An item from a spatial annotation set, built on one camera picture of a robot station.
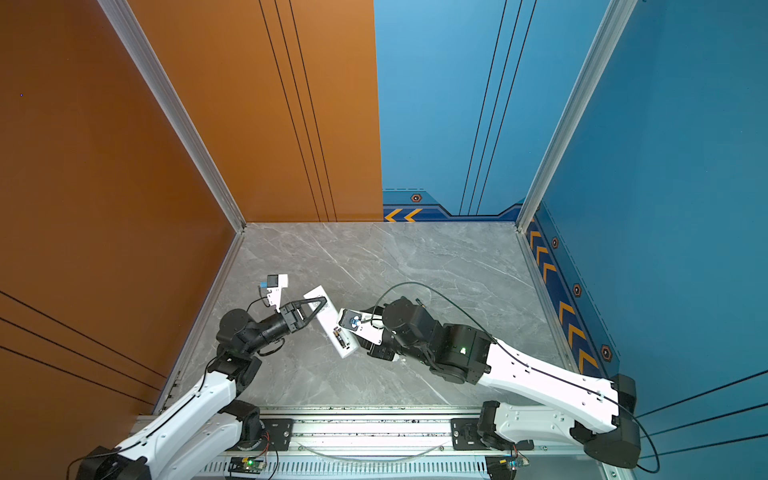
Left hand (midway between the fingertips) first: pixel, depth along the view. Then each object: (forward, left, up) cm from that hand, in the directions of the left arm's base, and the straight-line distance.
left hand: (325, 302), depth 71 cm
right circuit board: (-29, -43, -25) cm, 58 cm away
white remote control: (-6, -4, -6) cm, 10 cm away
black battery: (-6, -3, -4) cm, 8 cm away
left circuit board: (-30, +18, -26) cm, 43 cm away
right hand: (-6, -9, +4) cm, 11 cm away
